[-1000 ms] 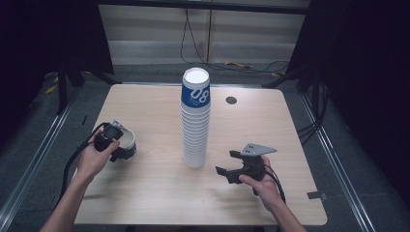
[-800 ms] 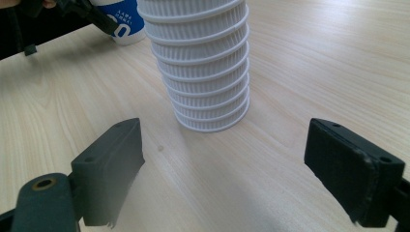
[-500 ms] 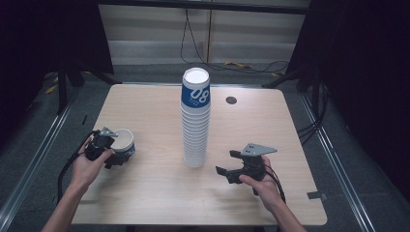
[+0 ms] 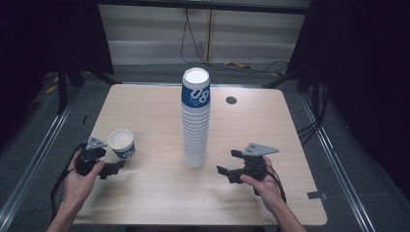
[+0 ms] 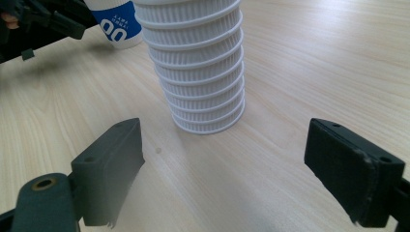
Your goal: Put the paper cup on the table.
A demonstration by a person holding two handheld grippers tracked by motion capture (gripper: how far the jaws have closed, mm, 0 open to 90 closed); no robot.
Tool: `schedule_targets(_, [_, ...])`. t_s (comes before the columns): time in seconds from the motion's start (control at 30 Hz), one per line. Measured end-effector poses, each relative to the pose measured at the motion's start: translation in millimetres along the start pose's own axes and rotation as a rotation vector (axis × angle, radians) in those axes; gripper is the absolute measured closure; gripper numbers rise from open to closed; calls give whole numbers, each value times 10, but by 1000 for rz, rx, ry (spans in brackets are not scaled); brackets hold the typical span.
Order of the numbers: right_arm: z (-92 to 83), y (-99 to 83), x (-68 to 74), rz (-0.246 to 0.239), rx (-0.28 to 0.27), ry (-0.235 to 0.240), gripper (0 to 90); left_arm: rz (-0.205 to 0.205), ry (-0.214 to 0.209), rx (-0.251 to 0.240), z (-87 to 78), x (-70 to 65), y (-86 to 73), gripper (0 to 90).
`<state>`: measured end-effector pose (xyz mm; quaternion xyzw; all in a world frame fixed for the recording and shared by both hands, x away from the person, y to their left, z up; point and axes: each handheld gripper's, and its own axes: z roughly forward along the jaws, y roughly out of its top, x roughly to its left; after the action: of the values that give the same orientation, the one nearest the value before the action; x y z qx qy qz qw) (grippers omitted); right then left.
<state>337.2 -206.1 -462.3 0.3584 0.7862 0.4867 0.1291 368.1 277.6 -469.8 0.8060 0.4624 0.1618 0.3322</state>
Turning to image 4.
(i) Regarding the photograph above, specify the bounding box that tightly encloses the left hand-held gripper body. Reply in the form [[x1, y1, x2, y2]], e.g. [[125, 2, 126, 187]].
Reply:
[[74, 136, 108, 177]]

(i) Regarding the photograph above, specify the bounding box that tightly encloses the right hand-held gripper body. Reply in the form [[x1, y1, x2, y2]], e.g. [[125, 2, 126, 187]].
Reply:
[[226, 142, 280, 186]]

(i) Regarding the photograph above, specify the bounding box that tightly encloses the single blue white paper cup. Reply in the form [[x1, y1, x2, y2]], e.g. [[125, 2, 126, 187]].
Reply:
[[106, 128, 136, 160]]

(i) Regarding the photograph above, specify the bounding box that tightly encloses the tall stack of paper cups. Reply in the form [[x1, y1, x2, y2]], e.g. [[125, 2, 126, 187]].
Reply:
[[180, 67, 212, 169]]

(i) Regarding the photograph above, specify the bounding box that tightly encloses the person's right hand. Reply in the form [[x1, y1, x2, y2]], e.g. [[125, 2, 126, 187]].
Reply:
[[239, 156, 283, 211]]

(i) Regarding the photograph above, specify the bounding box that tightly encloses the person's left hand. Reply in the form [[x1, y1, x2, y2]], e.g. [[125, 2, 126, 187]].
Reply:
[[63, 150, 106, 208]]

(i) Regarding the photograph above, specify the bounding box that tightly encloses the grey tape strip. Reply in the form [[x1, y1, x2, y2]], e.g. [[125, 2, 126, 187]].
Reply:
[[306, 190, 329, 201]]

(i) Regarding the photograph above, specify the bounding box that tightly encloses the black metal stand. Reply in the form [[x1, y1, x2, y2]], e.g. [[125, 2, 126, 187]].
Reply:
[[261, 66, 323, 90], [56, 59, 123, 114]]

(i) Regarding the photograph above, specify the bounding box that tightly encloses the yellow strip on floor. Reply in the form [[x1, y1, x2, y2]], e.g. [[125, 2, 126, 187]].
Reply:
[[223, 61, 253, 70], [44, 76, 60, 95]]

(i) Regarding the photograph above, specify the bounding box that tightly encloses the black curtain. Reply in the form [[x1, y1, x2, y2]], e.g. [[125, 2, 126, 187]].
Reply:
[[285, 0, 410, 202], [0, 0, 114, 154]]

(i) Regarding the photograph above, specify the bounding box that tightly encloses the thin vertical pole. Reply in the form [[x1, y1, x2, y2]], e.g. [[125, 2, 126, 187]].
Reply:
[[205, 9, 215, 64]]

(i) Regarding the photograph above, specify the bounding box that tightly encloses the black overhead beam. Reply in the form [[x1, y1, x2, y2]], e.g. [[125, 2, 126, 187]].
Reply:
[[96, 0, 311, 15]]

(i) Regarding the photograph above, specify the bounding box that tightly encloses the right hand-held gripper black cable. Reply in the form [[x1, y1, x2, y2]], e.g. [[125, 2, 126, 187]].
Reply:
[[264, 163, 288, 205]]

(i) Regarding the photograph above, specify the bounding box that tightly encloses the hand-held gripper black cable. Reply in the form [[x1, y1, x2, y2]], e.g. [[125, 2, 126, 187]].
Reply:
[[49, 142, 89, 224], [264, 163, 288, 205]]

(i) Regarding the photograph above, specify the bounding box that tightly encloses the left hand-held gripper black cable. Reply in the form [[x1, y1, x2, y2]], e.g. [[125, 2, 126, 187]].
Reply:
[[49, 142, 89, 224]]

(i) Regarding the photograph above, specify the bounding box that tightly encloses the metal floor rail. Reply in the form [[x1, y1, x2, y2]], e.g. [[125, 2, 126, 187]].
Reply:
[[0, 101, 74, 226], [299, 92, 376, 232]]

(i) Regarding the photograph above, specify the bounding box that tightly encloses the bundle of black floor cables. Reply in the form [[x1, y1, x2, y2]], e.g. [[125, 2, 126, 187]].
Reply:
[[296, 81, 331, 147]]

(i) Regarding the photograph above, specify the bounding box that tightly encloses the hanging black cable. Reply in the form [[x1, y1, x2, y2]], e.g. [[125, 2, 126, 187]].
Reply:
[[179, 8, 291, 74]]

